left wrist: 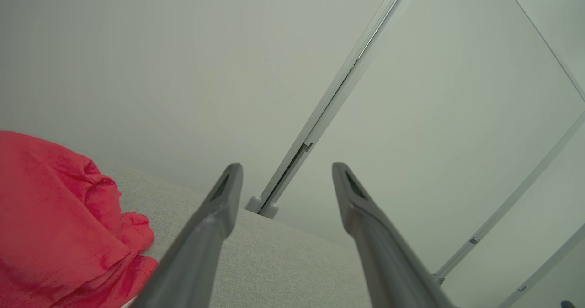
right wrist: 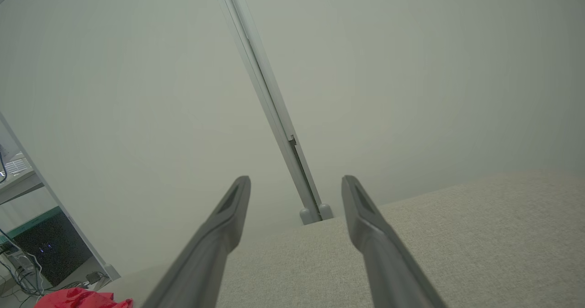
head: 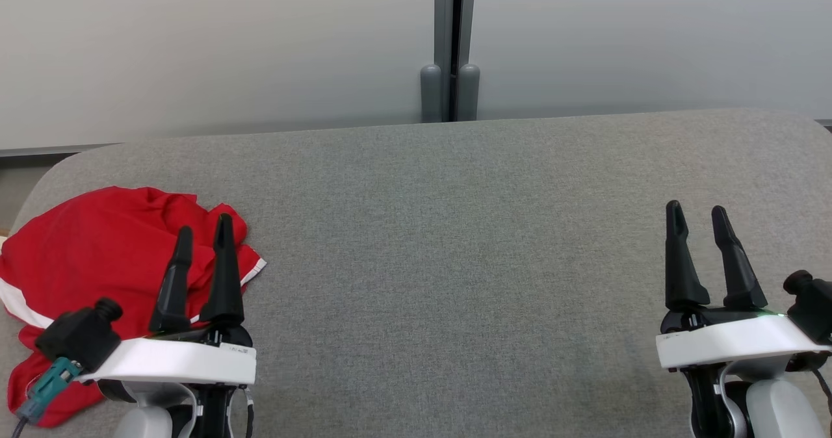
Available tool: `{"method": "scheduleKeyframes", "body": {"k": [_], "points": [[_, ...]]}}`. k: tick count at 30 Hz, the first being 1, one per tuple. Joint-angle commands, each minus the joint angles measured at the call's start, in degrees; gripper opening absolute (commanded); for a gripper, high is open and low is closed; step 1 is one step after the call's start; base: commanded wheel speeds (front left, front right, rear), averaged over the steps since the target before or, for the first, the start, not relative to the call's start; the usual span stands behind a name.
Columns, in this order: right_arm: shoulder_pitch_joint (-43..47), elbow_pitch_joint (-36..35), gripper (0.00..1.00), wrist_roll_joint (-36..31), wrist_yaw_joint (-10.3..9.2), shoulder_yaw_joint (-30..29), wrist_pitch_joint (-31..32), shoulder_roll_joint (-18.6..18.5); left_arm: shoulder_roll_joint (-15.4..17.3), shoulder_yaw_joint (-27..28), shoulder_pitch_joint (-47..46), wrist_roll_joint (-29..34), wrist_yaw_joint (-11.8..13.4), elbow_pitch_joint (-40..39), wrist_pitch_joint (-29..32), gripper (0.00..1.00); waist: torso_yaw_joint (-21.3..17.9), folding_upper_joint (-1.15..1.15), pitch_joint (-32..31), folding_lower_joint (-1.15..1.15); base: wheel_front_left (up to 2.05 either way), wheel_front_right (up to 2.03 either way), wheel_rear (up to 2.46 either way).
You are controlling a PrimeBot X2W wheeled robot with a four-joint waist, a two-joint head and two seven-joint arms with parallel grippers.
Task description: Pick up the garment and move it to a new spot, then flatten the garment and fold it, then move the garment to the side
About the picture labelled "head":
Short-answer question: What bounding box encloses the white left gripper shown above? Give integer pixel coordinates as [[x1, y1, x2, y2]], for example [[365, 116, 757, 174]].
[[78, 213, 257, 387]]

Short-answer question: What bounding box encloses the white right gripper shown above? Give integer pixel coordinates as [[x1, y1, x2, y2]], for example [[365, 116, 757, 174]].
[[655, 200, 832, 370]]

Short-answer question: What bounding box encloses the red garment with white trim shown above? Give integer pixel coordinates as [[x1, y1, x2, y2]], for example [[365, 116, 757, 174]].
[[0, 186, 267, 428]]

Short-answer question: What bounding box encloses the grey fabric sofa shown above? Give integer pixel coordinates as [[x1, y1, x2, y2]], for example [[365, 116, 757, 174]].
[[0, 107, 832, 438]]

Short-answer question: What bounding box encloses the rounded grey partition foot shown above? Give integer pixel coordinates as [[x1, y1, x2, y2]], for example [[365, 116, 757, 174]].
[[458, 64, 481, 122], [420, 64, 443, 124]]

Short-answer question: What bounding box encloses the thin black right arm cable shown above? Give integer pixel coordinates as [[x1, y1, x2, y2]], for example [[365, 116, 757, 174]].
[[812, 367, 832, 420]]

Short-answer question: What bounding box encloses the left camera cable teal plug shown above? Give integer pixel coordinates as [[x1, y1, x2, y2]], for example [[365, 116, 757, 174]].
[[13, 357, 84, 438]]

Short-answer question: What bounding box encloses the grey partition frame post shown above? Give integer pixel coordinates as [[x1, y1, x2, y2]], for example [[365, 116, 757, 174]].
[[434, 0, 478, 123]]

